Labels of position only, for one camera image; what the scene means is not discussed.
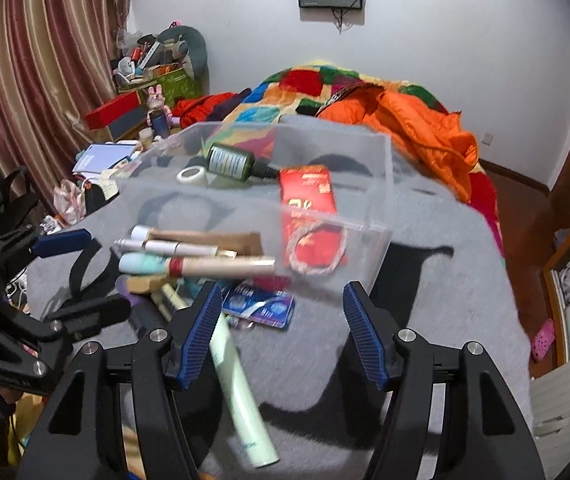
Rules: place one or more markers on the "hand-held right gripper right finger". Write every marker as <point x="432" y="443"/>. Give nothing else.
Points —
<point x="365" y="342"/>

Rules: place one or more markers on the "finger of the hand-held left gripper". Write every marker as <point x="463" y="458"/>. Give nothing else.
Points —
<point x="62" y="243"/>
<point x="90" y="312"/>

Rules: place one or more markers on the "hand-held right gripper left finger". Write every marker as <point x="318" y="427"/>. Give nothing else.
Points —
<point x="199" y="340"/>

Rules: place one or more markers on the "purple tube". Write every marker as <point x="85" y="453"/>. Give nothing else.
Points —
<point x="126" y="286"/>

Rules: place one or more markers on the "small pale yellow tube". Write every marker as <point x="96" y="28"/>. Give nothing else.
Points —
<point x="172" y="297"/>

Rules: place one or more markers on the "small brown box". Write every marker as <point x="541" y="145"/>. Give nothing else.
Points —
<point x="146" y="285"/>

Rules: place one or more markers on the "mint green tube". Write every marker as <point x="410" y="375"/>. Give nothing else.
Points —
<point x="140" y="263"/>

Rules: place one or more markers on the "long pale green tube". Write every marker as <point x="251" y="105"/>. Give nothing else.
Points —
<point x="245" y="400"/>

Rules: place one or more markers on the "beige cylindrical tube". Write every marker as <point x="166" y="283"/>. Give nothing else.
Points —
<point x="225" y="266"/>

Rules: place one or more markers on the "rose gold tube white cap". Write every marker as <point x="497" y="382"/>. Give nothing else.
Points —
<point x="205" y="240"/>

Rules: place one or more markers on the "clear plastic box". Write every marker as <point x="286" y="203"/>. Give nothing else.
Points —
<point x="245" y="220"/>

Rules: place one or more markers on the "pink plastic bag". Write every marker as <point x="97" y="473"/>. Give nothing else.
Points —
<point x="70" y="202"/>

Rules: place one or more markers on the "blue packet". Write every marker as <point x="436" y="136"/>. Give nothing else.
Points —
<point x="265" y="307"/>

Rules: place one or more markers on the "grey blanket black pattern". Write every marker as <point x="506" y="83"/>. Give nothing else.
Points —
<point x="445" y="300"/>

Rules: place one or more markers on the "blue notebook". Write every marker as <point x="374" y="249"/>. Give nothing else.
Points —
<point x="97" y="157"/>

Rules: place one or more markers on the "colourful printed cloth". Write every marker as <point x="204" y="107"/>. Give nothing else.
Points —
<point x="25" y="420"/>

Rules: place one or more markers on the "red box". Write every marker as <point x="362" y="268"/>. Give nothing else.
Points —
<point x="112" y="110"/>

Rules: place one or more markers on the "white tape roll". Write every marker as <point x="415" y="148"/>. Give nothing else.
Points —
<point x="192" y="174"/>

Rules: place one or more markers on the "striped curtain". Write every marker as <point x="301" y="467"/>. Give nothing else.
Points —
<point x="40" y="60"/>

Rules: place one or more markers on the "red packet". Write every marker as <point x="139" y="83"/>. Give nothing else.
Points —
<point x="310" y="195"/>

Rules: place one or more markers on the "pink rabbit toy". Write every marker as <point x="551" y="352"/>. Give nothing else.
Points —
<point x="157" y="105"/>

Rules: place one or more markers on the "pink slipper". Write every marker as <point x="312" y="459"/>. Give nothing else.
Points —
<point x="544" y="340"/>

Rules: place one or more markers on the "dark green bottle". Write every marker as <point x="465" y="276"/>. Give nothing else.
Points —
<point x="227" y="161"/>

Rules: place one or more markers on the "red cloth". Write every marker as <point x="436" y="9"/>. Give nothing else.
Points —
<point x="195" y="107"/>

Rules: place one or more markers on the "green cardboard box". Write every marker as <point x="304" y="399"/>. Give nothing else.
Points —
<point x="175" y="85"/>

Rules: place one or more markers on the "white plastic crate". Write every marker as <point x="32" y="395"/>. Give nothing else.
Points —
<point x="565" y="400"/>

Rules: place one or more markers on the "dark purple cloth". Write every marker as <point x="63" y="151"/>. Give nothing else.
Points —
<point x="232" y="105"/>

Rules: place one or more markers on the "orange jacket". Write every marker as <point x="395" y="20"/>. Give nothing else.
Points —
<point x="415" y="125"/>

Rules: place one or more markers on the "colourful patchwork blanket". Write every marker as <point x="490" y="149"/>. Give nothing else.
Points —
<point x="305" y="85"/>

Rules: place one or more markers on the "wall socket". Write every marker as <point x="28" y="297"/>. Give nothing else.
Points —
<point x="488" y="138"/>

